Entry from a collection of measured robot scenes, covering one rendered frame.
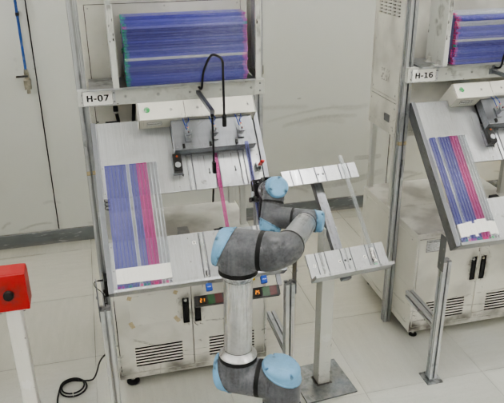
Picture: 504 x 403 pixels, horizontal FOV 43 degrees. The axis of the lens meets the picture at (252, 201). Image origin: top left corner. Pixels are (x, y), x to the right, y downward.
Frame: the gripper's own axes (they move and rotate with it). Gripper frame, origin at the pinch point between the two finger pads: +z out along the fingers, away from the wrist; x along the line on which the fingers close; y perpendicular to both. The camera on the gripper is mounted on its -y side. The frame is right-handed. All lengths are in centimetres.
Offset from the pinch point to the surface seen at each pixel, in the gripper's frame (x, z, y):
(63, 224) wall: 88, 205, 11
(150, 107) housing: 36, 16, 44
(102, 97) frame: 54, 18, 50
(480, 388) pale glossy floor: -102, 30, -96
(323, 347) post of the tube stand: -31, 38, -67
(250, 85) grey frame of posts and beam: -7, 18, 51
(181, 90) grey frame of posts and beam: 22, 18, 50
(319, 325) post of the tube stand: -29, 33, -56
